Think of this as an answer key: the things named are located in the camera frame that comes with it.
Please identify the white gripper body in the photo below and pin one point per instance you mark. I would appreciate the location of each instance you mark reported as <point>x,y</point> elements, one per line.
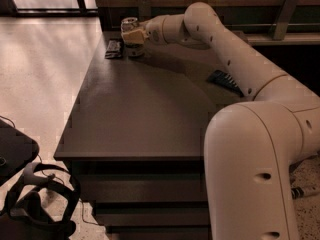
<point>154,29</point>

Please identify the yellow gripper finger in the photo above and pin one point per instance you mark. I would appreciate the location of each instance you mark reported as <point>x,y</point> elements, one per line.
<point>135,36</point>

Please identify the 7up soda can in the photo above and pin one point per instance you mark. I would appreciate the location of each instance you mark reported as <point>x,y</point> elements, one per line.
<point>127,24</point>

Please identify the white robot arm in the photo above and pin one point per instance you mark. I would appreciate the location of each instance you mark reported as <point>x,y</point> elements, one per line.
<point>249,146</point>

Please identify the rxbar chocolate bar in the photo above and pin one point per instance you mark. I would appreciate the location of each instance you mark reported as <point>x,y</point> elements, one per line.
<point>114,49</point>

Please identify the dark drawer cabinet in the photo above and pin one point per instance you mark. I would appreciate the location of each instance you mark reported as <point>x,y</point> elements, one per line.
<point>134,140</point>

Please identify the black chair seat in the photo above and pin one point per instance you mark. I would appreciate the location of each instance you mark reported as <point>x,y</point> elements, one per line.
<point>16,151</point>

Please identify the metal wall shelf rail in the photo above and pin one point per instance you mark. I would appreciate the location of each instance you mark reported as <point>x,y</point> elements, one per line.
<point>275,21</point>

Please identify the striped floor cable cover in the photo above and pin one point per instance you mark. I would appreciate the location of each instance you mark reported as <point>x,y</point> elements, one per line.
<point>301,192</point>

